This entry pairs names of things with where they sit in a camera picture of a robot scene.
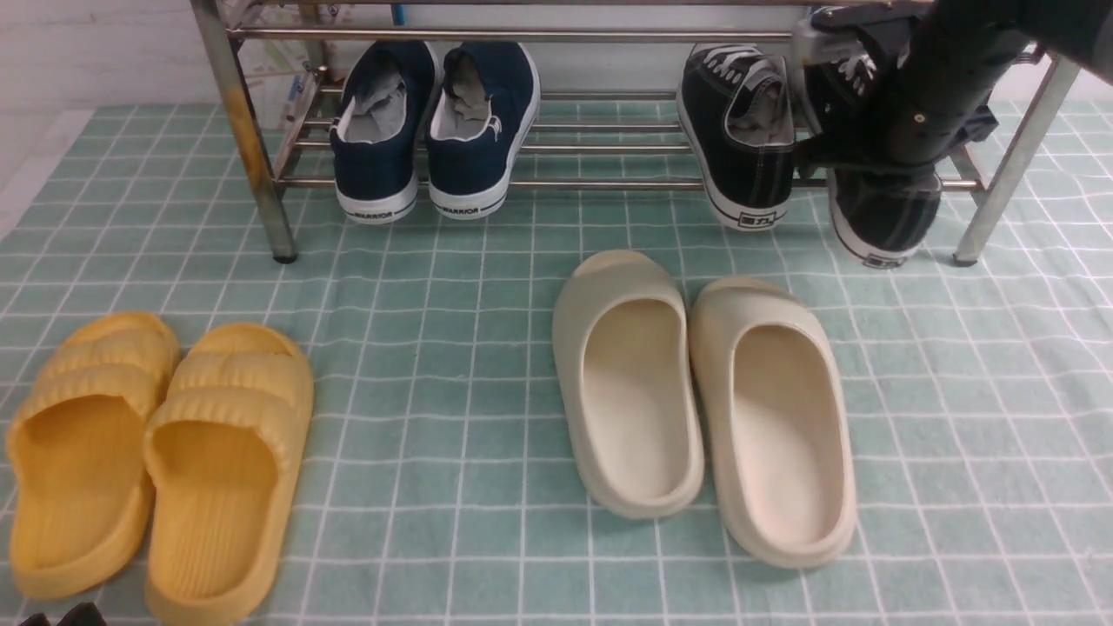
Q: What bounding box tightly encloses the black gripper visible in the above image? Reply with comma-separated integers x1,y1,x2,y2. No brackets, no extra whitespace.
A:
794,4,1030,178

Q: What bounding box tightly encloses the black canvas sneaker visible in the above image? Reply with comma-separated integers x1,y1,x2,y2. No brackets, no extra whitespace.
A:
792,53,943,268
676,43,796,231

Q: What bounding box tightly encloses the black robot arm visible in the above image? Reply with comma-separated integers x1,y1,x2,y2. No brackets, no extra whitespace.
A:
795,1,1112,178

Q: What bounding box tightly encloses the silver metal shoe rack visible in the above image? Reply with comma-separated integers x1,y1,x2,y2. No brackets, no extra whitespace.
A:
190,1,1083,267

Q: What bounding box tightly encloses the right cream foam slide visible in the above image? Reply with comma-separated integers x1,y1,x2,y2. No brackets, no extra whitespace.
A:
689,275,857,569

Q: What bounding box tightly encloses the cream foam slide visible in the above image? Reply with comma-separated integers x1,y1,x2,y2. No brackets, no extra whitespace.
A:
689,275,857,569
551,250,705,520

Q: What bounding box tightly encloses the left cream foam slide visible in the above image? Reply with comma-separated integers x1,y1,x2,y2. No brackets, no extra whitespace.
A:
551,250,705,520

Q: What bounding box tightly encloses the right navy canvas shoe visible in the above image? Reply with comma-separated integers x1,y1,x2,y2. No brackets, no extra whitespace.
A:
425,41,541,219

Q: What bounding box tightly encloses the navy canvas shoe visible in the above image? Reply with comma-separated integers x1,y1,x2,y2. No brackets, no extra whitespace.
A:
329,40,441,225
425,41,541,219

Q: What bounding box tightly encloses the left navy canvas shoe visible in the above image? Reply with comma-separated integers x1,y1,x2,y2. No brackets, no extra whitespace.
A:
329,40,441,225

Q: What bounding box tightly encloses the green checkered tablecloth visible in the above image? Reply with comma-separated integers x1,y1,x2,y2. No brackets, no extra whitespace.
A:
1,102,1110,625

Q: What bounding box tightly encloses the right yellow rubber slipper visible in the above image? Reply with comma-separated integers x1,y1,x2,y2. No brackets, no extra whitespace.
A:
142,323,314,625

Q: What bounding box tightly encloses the yellow rubber slipper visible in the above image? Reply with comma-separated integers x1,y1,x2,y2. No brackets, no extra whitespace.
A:
4,312,183,601
142,323,314,625

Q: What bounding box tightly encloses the left yellow rubber slipper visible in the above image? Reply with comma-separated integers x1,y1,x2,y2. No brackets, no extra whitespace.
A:
4,312,183,601

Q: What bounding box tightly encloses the dark object at bottom edge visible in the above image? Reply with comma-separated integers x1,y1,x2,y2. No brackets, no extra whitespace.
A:
19,601,107,626

